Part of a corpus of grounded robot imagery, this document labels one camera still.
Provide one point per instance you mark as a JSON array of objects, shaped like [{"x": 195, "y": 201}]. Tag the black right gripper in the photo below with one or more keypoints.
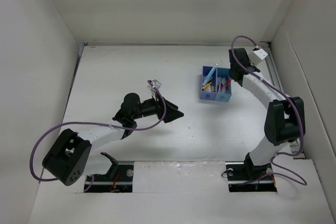
[{"x": 249, "y": 64}]

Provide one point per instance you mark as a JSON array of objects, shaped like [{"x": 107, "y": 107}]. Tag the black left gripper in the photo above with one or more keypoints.
[{"x": 171, "y": 112}]

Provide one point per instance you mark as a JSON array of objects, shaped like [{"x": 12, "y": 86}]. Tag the light blue correction tape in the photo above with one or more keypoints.
[{"x": 209, "y": 75}]

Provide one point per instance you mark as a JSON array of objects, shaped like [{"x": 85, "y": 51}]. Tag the yellow black utility knife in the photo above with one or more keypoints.
[{"x": 207, "y": 85}]

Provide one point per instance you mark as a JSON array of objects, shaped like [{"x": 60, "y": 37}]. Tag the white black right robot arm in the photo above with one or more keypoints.
[{"x": 285, "y": 115}]

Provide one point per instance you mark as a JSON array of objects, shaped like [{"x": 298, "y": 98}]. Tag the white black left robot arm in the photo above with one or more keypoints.
[{"x": 68, "y": 156}]

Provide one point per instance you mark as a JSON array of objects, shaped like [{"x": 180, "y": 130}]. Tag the light blue storage bin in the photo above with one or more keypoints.
[{"x": 226, "y": 93}]

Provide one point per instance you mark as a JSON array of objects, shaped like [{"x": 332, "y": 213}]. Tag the purple blue storage bin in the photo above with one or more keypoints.
[{"x": 208, "y": 95}]

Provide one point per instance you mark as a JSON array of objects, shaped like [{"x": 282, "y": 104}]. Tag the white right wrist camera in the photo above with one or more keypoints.
[{"x": 258, "y": 55}]

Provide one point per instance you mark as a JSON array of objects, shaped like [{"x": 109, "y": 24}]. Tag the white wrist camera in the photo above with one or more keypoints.
[
  {"x": 153, "y": 87},
  {"x": 258, "y": 55}
]

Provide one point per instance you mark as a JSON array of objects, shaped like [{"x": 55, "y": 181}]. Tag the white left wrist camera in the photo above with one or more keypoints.
[{"x": 153, "y": 87}]

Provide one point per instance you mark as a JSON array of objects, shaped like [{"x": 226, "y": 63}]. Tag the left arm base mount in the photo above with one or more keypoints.
[{"x": 117, "y": 179}]

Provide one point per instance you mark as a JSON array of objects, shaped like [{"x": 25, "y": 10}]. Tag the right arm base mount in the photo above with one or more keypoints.
[{"x": 243, "y": 178}]

